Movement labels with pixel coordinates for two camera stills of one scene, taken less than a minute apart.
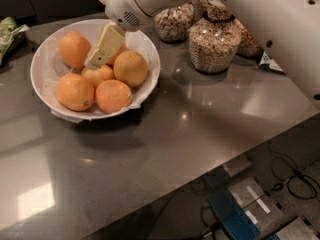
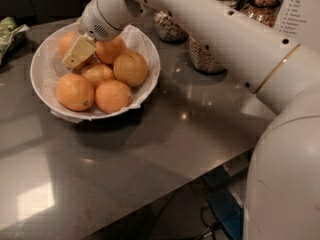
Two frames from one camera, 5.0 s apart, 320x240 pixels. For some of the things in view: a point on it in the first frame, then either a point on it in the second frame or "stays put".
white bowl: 91,69 stays put
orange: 74,49 stays put
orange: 130,68 stays put
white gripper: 124,7 to 94,23
